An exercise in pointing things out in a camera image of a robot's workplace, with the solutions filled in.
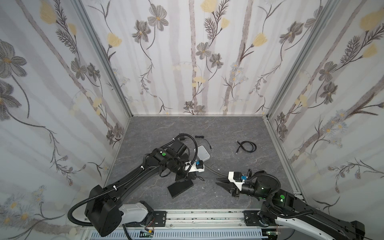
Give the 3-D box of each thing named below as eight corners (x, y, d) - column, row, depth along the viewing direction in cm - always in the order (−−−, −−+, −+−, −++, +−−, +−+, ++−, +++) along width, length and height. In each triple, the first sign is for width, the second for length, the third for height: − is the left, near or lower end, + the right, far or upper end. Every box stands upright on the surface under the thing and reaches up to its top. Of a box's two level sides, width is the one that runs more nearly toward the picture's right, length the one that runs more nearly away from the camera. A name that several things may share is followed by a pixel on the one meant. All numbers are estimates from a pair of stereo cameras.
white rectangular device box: (201, 162, 97) (202, 160, 95) (194, 150, 102) (194, 148, 100) (210, 157, 99) (210, 155, 97) (202, 146, 105) (202, 144, 103)
